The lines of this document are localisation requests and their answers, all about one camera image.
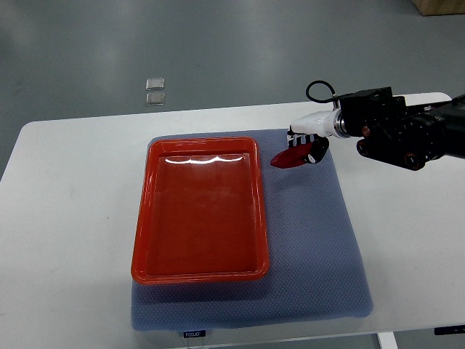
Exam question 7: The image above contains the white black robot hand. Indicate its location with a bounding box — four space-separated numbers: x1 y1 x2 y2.
286 111 339 164

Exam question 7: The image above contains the red pepper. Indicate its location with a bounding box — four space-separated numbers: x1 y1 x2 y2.
270 143 313 169

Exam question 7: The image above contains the red plastic tray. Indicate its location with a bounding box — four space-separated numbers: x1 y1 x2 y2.
131 137 270 286

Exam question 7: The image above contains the blue-grey padded mat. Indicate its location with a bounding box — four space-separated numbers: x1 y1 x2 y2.
132 129 373 332

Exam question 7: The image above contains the cardboard box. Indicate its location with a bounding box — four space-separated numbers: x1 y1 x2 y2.
412 0 465 16

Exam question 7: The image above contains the upper metal floor plate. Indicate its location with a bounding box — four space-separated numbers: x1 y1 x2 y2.
145 77 165 91

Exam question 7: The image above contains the white table leg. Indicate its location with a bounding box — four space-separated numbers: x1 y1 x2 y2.
376 332 399 349

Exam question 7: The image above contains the black table label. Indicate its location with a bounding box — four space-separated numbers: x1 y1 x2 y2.
183 330 206 339

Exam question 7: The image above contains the dark table control panel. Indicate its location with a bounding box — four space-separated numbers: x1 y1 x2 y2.
434 325 465 336

